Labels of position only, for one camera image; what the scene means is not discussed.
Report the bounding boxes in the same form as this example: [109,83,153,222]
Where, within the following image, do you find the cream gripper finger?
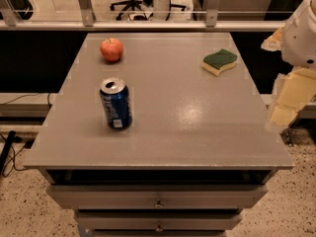
[261,27,283,51]

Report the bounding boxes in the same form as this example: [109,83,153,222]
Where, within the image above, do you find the blue pepsi can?
[100,77,132,129]

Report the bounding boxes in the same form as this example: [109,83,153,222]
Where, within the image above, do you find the upper drawer with knob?
[46,185,268,209]

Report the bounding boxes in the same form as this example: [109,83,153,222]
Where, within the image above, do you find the lower drawer with knob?
[75,211,242,232]

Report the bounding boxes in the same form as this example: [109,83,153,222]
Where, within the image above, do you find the red apple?
[100,38,123,62]

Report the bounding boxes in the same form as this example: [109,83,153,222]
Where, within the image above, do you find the black floor cables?
[0,130,34,179]

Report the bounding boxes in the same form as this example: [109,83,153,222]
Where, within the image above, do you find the green and yellow sponge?
[201,49,237,76]

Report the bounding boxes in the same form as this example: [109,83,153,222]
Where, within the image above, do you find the grey drawer cabinet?
[25,33,292,237]

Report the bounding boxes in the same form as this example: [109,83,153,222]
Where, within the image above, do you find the metal window rail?
[0,0,284,32]

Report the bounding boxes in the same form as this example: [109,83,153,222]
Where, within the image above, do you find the drawer with knob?
[75,211,242,232]
[46,185,268,209]

